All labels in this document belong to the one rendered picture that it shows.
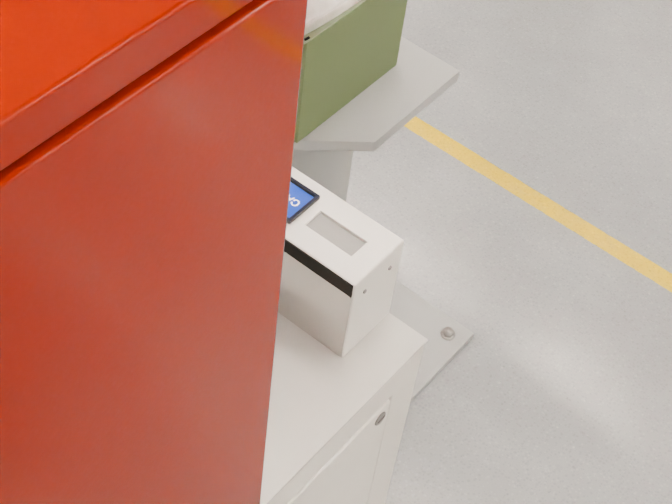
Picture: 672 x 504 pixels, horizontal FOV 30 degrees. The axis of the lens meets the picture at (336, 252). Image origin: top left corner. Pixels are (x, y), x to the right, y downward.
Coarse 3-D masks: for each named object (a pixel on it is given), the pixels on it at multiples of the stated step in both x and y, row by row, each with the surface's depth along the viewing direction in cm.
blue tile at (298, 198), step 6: (294, 186) 149; (294, 192) 148; (300, 192) 148; (306, 192) 148; (294, 198) 147; (300, 198) 148; (306, 198) 148; (312, 198) 148; (288, 204) 147; (294, 204) 147; (300, 204) 147; (288, 210) 146; (294, 210) 146; (288, 216) 146
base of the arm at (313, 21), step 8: (312, 0) 170; (320, 0) 170; (328, 0) 170; (336, 0) 171; (344, 0) 170; (352, 0) 168; (312, 8) 170; (320, 8) 170; (328, 8) 170; (336, 8) 167; (344, 8) 168; (312, 16) 170; (320, 16) 168; (328, 16) 167; (336, 16) 167; (312, 24) 167; (320, 24) 167
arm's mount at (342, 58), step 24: (360, 0) 169; (384, 0) 171; (336, 24) 164; (360, 24) 169; (384, 24) 175; (312, 48) 162; (336, 48) 167; (360, 48) 173; (384, 48) 179; (312, 72) 166; (336, 72) 171; (360, 72) 177; (384, 72) 184; (312, 96) 169; (336, 96) 175; (312, 120) 174
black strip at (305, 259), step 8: (288, 248) 145; (296, 248) 143; (296, 256) 144; (304, 256) 143; (304, 264) 144; (312, 264) 143; (320, 264) 142; (320, 272) 143; (328, 272) 142; (328, 280) 143; (336, 280) 142; (344, 280) 141; (344, 288) 142; (352, 288) 141
